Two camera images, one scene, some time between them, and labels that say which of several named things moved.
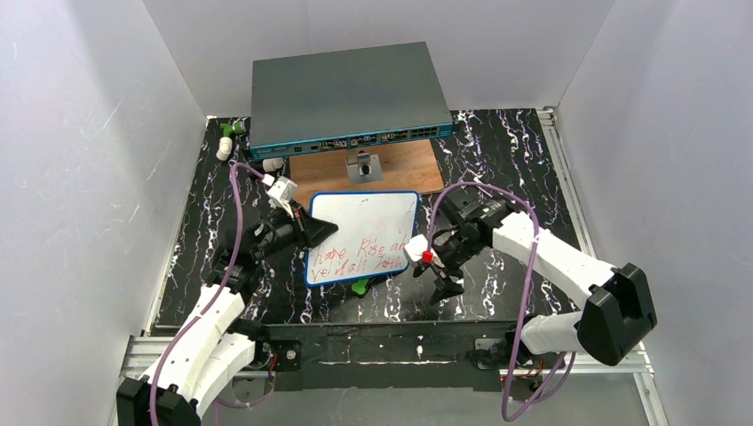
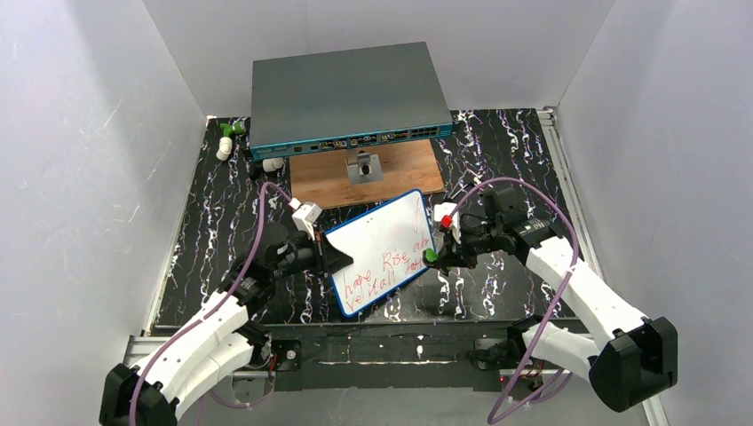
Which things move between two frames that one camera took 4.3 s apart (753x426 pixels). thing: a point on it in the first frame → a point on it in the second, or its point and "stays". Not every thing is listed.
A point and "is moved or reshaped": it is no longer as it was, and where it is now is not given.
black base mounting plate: [416, 354] stays
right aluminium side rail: [549, 119] stays
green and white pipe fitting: [237, 127] stays
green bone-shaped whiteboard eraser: [360, 286] is moved or reshaped
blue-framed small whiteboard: [373, 231] is moved or reshaped
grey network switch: [324, 101] stays
